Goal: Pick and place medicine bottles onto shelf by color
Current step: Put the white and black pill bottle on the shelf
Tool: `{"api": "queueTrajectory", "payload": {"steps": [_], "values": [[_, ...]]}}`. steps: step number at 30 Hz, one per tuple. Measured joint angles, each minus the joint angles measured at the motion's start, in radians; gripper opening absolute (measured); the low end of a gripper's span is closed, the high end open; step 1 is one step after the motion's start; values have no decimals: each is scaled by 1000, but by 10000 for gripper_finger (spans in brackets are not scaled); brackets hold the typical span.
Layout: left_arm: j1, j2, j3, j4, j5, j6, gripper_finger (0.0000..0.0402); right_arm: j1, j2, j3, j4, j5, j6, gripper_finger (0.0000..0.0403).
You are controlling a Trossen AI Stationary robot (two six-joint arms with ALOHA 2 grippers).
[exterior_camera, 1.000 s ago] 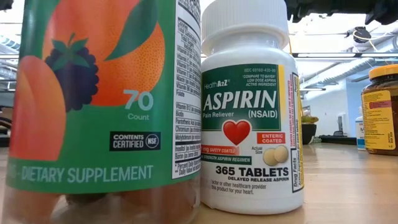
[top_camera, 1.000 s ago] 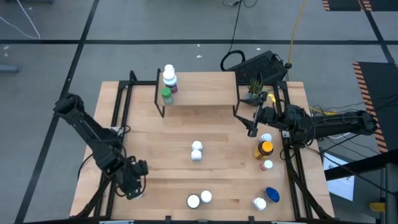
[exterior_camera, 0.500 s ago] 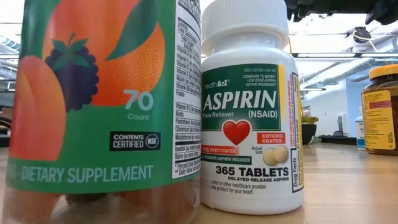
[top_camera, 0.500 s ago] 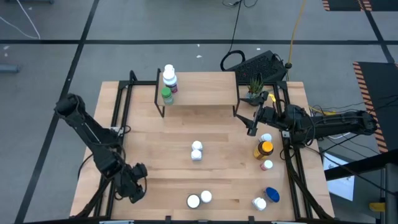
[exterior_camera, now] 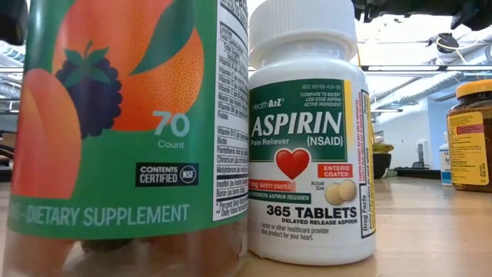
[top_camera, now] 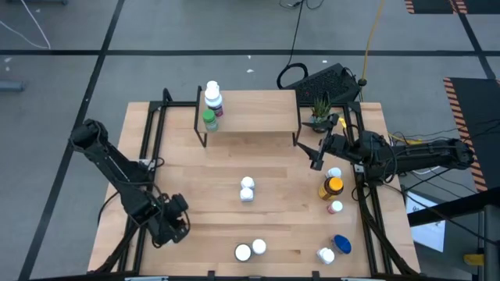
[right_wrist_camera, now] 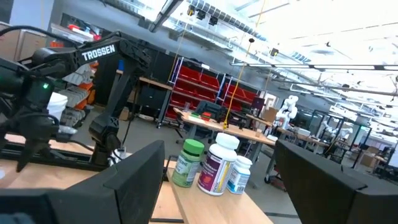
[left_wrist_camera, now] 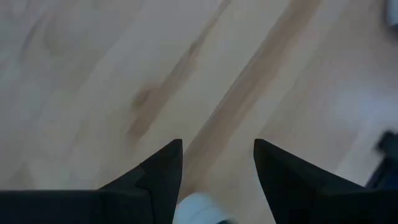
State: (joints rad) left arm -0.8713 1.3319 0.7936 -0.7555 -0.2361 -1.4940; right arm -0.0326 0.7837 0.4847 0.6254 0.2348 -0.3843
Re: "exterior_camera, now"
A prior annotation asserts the amber bottle with yellow cap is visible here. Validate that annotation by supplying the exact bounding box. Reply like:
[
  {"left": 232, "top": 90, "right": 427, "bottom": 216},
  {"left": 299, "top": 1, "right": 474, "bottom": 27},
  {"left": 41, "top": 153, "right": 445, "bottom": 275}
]
[{"left": 446, "top": 79, "right": 492, "bottom": 194}]

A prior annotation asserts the white aspirin bottle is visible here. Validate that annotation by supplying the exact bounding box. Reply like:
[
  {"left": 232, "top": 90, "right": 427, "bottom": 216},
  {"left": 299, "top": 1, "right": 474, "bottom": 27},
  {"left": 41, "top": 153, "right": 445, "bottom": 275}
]
[{"left": 248, "top": 0, "right": 377, "bottom": 267}]

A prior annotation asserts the gummy supplement bottle, green label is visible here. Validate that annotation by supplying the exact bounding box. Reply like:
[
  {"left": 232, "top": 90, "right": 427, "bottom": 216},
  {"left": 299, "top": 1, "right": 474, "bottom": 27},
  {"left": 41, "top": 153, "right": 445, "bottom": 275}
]
[{"left": 0, "top": 0, "right": 250, "bottom": 277}]

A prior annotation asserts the succulent plant in dark pot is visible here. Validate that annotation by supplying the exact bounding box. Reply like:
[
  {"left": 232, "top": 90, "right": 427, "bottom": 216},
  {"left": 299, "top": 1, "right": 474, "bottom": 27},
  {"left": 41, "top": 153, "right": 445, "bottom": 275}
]
[{"left": 371, "top": 141, "right": 395, "bottom": 180}]

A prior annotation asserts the long horizontal light bar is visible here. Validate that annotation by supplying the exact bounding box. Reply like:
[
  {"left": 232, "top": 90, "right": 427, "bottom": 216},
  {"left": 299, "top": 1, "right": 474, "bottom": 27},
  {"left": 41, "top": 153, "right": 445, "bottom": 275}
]
[{"left": 0, "top": 64, "right": 492, "bottom": 75}]

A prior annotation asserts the white bottle, blue stripe label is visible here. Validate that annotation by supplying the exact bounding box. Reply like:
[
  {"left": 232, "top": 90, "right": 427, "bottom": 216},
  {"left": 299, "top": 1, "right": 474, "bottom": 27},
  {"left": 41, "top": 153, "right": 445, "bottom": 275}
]
[{"left": 439, "top": 132, "right": 454, "bottom": 188}]

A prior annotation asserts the black round ceiling device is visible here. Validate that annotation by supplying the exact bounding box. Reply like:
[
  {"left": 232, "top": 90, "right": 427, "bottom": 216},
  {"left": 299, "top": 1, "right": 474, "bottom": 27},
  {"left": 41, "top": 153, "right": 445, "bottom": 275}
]
[{"left": 425, "top": 32, "right": 461, "bottom": 55}]

